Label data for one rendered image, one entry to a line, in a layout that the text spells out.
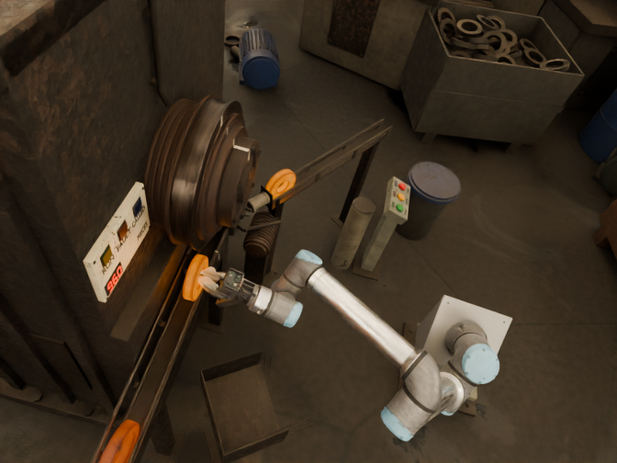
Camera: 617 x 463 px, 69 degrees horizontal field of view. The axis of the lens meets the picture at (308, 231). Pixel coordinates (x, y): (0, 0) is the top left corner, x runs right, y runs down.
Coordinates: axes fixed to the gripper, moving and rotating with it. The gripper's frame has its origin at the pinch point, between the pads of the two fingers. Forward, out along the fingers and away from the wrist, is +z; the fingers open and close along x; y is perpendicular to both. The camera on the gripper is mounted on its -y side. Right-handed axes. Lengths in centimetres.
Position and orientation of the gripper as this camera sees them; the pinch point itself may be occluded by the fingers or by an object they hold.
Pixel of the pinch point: (196, 274)
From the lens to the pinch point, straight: 151.4
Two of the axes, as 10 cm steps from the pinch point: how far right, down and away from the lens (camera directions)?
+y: 4.4, -5.1, -7.4
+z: -8.7, -4.4, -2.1
